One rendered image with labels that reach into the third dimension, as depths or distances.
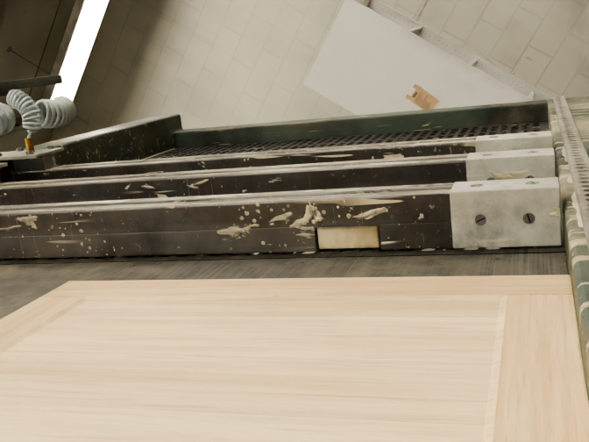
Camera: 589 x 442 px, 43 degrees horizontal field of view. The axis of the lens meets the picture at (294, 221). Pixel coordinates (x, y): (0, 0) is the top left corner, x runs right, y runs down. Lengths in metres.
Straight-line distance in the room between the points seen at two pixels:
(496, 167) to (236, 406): 0.69
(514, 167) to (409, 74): 3.41
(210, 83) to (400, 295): 5.79
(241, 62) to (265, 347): 5.74
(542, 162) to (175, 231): 0.53
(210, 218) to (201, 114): 5.54
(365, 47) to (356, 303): 3.89
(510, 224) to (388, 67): 3.66
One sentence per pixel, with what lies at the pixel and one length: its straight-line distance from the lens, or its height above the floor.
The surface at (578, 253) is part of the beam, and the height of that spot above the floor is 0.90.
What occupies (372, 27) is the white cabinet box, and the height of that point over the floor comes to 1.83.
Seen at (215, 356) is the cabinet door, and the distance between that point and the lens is 0.64.
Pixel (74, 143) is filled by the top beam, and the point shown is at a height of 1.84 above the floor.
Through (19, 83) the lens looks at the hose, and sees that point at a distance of 1.78.
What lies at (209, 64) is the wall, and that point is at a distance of 6.45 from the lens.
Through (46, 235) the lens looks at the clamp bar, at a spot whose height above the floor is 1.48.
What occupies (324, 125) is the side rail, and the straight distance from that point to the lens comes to 2.19.
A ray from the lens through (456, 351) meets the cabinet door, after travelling 0.61.
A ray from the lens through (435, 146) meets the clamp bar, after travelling 1.34.
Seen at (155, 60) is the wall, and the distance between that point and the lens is 6.67.
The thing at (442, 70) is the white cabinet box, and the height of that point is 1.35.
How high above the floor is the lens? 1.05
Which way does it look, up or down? 8 degrees up
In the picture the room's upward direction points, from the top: 59 degrees counter-clockwise
